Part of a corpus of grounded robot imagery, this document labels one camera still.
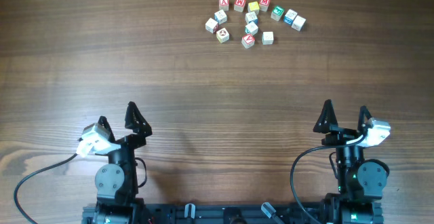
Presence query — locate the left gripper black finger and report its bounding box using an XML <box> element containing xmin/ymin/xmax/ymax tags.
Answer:
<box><xmin>98</xmin><ymin>116</ymin><xmax>115</xmax><ymax>143</ymax></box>
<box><xmin>125</xmin><ymin>101</ymin><xmax>153</xmax><ymax>137</ymax></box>

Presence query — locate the soccer ball picture block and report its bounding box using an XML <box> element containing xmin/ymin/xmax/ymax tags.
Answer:
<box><xmin>216</xmin><ymin>28</ymin><xmax>230</xmax><ymax>43</ymax></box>

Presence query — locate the plain white block far right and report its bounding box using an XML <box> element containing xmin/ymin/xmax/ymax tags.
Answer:
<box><xmin>292</xmin><ymin>16</ymin><xmax>306</xmax><ymax>31</ymax></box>

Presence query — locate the red A block far left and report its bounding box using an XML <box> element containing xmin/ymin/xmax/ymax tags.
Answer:
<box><xmin>218</xmin><ymin>0</ymin><xmax>229</xmax><ymax>11</ymax></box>

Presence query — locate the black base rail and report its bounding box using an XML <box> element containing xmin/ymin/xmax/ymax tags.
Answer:
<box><xmin>81</xmin><ymin>202</ymin><xmax>384</xmax><ymax>224</ymax></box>

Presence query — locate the white block teal side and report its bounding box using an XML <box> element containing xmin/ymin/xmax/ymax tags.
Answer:
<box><xmin>245</xmin><ymin>22</ymin><xmax>258</xmax><ymax>35</ymax></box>

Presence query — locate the white block red side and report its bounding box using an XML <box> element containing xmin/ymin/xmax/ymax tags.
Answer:
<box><xmin>205</xmin><ymin>18</ymin><xmax>218</xmax><ymax>33</ymax></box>

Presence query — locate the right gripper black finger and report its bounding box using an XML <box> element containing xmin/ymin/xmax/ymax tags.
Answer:
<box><xmin>357</xmin><ymin>105</ymin><xmax>372</xmax><ymax>132</ymax></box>
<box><xmin>313</xmin><ymin>99</ymin><xmax>338</xmax><ymax>133</ymax></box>

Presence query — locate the green top block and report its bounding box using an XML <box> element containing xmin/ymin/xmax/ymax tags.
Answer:
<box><xmin>271</xmin><ymin>5</ymin><xmax>285</xmax><ymax>21</ymax></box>

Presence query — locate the left camera black cable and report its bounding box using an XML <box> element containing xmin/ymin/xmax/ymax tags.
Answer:
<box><xmin>13</xmin><ymin>153</ymin><xmax>79</xmax><ymax>224</ymax></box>

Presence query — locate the yellow top block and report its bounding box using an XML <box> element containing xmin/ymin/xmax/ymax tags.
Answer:
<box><xmin>248</xmin><ymin>1</ymin><xmax>260</xmax><ymax>15</ymax></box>

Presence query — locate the plain white block front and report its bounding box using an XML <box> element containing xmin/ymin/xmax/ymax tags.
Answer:
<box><xmin>262</xmin><ymin>31</ymin><xmax>274</xmax><ymax>45</ymax></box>

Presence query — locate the white block blue side centre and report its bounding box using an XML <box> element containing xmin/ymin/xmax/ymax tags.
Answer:
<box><xmin>245</xmin><ymin>12</ymin><xmax>258</xmax><ymax>24</ymax></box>

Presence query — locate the blue side block right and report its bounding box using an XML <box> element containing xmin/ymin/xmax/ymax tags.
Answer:
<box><xmin>283</xmin><ymin>9</ymin><xmax>298</xmax><ymax>26</ymax></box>

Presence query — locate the blue side block left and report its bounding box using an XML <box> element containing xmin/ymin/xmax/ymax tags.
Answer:
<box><xmin>214</xmin><ymin>10</ymin><xmax>227</xmax><ymax>24</ymax></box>

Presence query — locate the plain white block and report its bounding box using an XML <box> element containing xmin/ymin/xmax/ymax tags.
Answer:
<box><xmin>292</xmin><ymin>16</ymin><xmax>306</xmax><ymax>31</ymax></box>
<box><xmin>262</xmin><ymin>31</ymin><xmax>274</xmax><ymax>45</ymax></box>

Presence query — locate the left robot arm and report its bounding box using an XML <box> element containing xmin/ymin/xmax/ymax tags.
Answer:
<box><xmin>81</xmin><ymin>101</ymin><xmax>152</xmax><ymax>224</ymax></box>

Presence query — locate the red m block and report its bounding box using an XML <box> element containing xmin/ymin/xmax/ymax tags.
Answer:
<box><xmin>233</xmin><ymin>0</ymin><xmax>246</xmax><ymax>13</ymax></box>
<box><xmin>258</xmin><ymin>0</ymin><xmax>271</xmax><ymax>12</ymax></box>

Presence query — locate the red a block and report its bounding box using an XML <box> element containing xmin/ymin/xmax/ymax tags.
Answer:
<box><xmin>241</xmin><ymin>34</ymin><xmax>255</xmax><ymax>49</ymax></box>
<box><xmin>218</xmin><ymin>0</ymin><xmax>229</xmax><ymax>11</ymax></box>

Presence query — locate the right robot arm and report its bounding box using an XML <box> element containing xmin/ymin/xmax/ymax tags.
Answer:
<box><xmin>313</xmin><ymin>100</ymin><xmax>391</xmax><ymax>223</ymax></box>

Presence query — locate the red A block front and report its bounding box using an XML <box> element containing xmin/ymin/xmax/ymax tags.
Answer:
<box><xmin>241</xmin><ymin>34</ymin><xmax>255</xmax><ymax>49</ymax></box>

